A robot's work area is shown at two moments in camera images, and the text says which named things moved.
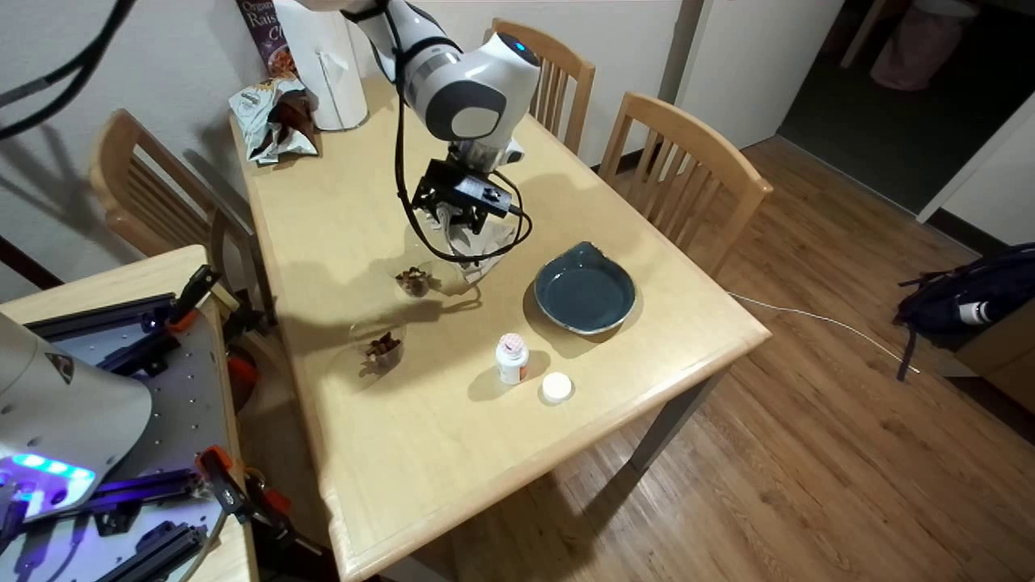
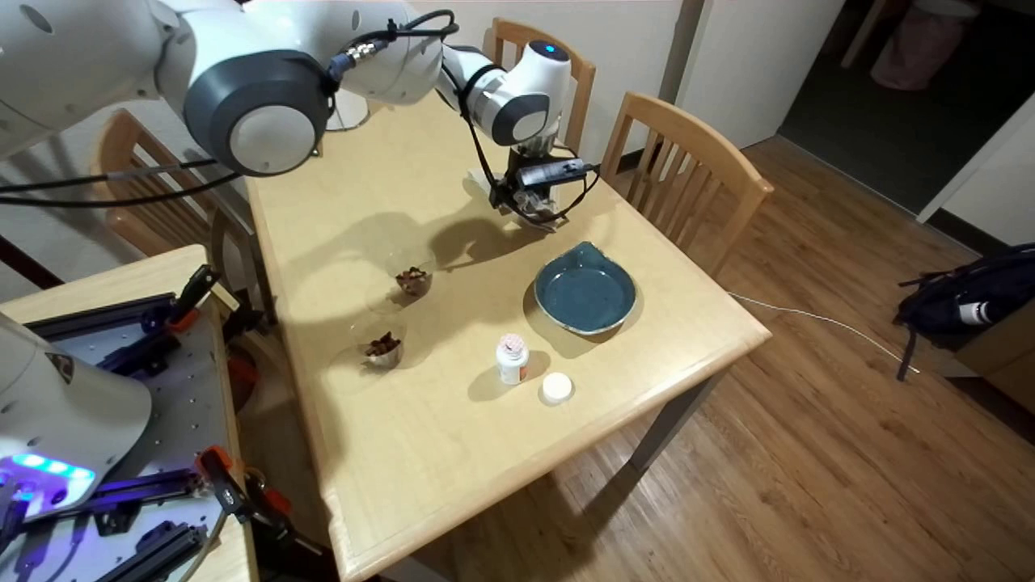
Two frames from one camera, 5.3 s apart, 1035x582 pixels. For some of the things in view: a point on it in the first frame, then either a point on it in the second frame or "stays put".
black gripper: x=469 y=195 -> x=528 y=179
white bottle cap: x=557 y=389 stays put
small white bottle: x=513 y=350 stays put
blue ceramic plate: x=582 y=291 stays put
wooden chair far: x=555 y=80 stays put
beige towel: x=447 y=234 -> x=538 y=211
